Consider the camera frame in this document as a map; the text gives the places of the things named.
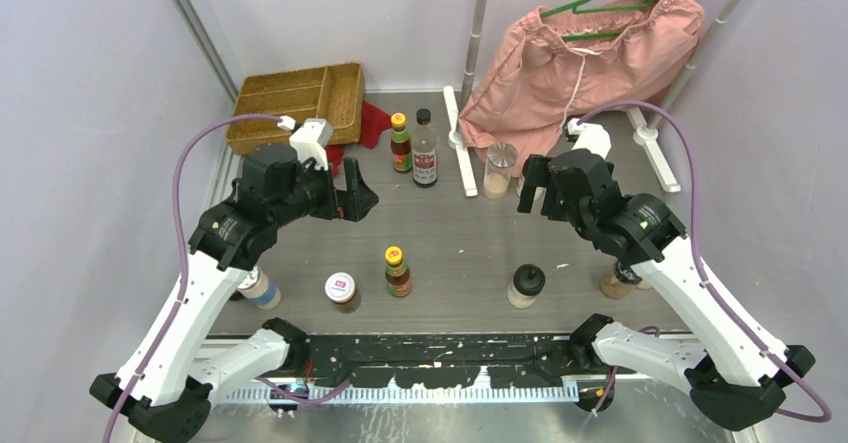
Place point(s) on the red cloth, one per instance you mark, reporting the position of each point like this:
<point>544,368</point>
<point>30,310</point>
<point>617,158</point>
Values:
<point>374,122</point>

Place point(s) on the white lid sauce jar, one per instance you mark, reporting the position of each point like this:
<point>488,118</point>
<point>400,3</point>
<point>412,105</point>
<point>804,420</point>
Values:
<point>341,289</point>

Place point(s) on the blue label seasoning jar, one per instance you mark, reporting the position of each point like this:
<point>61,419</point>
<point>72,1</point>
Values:
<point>259,290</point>

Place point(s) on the clear jar silver lid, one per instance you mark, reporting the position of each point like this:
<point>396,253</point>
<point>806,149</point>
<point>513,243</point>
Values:
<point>500,160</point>

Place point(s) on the black cap sesame shaker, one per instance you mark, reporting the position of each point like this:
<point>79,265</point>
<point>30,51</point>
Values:
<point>525,286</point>

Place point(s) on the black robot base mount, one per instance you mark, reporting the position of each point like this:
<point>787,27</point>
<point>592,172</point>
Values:
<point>445,361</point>

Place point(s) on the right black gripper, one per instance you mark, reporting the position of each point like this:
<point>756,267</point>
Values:
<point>537,173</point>

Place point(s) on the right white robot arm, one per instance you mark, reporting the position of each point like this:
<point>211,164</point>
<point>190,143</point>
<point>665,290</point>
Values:
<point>735,372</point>

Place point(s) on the pink shorts garment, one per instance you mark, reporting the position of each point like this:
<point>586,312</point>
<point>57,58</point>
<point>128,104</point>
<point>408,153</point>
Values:
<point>549,68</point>

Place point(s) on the yellow cap chili sauce bottle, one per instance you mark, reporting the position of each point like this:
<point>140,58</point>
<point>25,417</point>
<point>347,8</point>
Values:
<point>397,272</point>

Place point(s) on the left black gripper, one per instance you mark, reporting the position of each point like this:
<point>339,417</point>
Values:
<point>352,202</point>

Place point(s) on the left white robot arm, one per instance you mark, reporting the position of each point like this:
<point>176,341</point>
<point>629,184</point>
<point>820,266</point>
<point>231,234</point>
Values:
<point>162,390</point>

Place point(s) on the tall soy sauce bottle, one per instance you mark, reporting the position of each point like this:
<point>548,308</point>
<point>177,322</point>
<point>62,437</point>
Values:
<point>424,150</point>

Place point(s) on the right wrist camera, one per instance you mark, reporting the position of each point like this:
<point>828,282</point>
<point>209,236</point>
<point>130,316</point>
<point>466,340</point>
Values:
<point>588,136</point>

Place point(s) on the black cap pepper grinder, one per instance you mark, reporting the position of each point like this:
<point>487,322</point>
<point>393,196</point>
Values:
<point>620,282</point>

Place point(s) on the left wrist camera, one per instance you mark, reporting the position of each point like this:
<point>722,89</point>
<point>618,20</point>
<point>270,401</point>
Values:
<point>310,141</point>

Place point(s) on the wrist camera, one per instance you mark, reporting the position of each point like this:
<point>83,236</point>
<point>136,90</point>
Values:
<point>588,136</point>
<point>310,141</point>

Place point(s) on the woven bamboo divided tray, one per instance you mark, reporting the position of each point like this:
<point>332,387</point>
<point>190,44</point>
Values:
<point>334,93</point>

